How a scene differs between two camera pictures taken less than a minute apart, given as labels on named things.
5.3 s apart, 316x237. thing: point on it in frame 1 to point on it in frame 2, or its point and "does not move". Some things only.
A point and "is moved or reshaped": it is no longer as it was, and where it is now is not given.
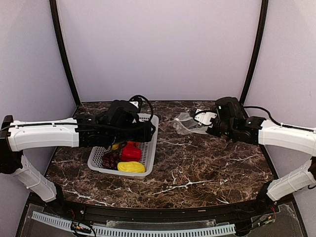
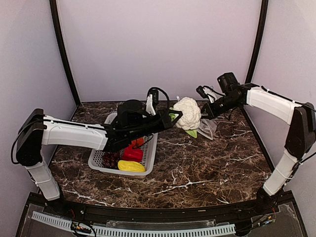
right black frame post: [264, 5] does not move
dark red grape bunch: [110, 160] does not move
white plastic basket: [148, 151] does not move
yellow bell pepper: [131, 166] does not move
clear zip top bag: [184, 123] is moved or reshaped
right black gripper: [211, 132] to [212, 112]
